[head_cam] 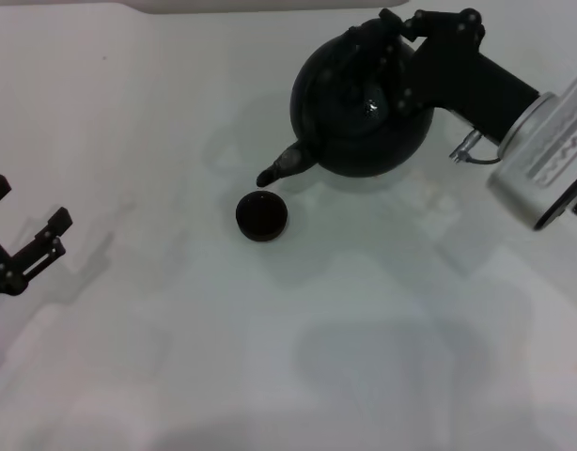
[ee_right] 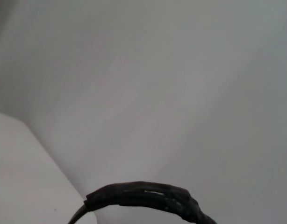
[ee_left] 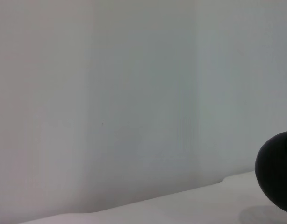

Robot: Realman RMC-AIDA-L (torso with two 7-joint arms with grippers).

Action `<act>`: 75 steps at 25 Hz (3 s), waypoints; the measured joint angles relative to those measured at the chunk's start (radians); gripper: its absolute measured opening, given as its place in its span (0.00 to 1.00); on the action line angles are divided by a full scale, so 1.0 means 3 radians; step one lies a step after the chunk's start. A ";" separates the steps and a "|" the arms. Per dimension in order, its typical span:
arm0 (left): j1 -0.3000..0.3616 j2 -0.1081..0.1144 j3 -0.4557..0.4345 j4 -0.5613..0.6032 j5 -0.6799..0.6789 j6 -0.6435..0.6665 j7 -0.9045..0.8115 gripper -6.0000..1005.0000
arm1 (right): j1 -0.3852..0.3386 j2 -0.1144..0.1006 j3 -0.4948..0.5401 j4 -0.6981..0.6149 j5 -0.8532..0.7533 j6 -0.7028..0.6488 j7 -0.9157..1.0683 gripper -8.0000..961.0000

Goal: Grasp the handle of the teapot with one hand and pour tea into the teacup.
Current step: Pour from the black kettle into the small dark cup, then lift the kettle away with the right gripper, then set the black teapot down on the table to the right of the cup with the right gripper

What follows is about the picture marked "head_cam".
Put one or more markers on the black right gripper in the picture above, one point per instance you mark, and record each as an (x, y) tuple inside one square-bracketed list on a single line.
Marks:
[(457, 75)]

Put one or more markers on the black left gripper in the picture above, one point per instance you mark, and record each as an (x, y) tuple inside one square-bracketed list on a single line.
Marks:
[(2, 272)]

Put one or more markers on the black round teapot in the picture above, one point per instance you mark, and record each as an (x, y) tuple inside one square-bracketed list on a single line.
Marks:
[(345, 136)]

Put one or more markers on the small dark teacup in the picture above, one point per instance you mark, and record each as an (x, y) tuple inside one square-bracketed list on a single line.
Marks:
[(261, 216)]

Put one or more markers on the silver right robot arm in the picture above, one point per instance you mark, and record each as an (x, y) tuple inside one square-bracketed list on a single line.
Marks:
[(525, 122)]

